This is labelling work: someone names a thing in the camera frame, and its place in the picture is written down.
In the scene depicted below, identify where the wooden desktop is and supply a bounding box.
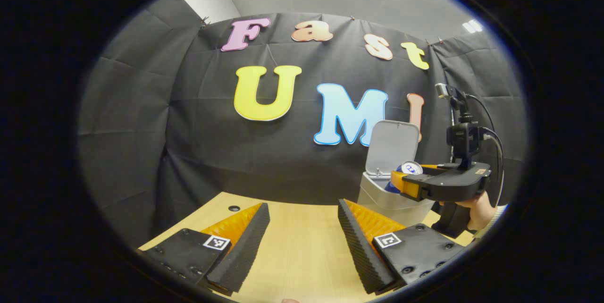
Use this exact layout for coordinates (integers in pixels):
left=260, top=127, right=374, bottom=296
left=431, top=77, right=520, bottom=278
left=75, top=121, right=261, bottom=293
left=137, top=192, right=475, bottom=303

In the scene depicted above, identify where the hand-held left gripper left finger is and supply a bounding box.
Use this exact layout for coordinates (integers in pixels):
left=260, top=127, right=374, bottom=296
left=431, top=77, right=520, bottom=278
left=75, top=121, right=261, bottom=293
left=134, top=202, right=271, bottom=294

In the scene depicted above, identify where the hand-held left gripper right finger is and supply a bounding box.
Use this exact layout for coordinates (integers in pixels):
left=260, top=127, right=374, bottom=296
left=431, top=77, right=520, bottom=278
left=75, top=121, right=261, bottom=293
left=338, top=198, right=469, bottom=295

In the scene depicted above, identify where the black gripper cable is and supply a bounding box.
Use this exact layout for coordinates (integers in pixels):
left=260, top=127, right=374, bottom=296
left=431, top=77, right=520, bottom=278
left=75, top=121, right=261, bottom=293
left=466, top=94, right=505, bottom=202

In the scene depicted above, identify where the blue silver pop can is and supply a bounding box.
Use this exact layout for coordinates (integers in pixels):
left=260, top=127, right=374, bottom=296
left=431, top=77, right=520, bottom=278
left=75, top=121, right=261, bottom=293
left=385, top=161, right=424, bottom=194

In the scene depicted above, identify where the black backdrop cloth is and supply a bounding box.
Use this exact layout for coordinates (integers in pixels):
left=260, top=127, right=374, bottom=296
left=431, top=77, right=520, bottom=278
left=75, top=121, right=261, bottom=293
left=78, top=0, right=528, bottom=249

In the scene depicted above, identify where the white desktop garbage bin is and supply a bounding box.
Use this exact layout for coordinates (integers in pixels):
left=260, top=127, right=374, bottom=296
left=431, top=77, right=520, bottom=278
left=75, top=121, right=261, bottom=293
left=357, top=120, right=435, bottom=214

